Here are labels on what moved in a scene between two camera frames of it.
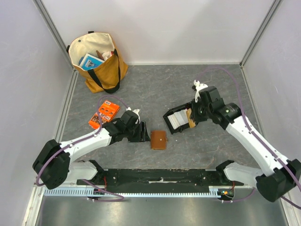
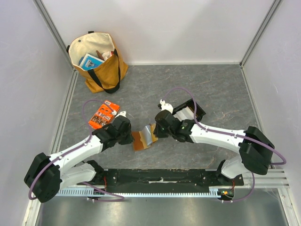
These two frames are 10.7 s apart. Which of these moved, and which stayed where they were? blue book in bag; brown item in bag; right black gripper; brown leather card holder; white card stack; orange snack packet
Moved: right black gripper; brown leather card holder
Stayed: brown item in bag; white card stack; orange snack packet; blue book in bag
